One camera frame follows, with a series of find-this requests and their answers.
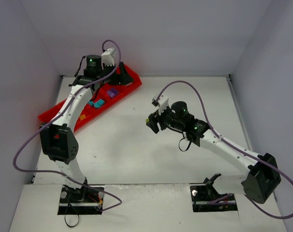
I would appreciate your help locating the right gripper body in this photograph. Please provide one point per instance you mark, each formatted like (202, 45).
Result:
(155, 121)

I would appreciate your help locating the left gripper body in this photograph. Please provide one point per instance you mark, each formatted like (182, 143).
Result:
(119, 76)

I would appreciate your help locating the purple lego brick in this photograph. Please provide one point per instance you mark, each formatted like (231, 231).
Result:
(112, 93)

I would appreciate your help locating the yellow face lego brick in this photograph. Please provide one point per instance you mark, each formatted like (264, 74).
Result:
(82, 117)

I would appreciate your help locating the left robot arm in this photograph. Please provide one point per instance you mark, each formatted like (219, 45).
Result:
(57, 137)

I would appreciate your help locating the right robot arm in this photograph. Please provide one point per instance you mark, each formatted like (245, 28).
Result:
(258, 177)

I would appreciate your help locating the red compartment tray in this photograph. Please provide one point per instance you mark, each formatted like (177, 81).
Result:
(91, 113)

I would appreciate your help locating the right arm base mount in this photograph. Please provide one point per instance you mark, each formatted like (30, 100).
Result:
(205, 198)

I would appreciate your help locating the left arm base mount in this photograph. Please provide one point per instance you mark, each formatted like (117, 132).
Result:
(82, 201)

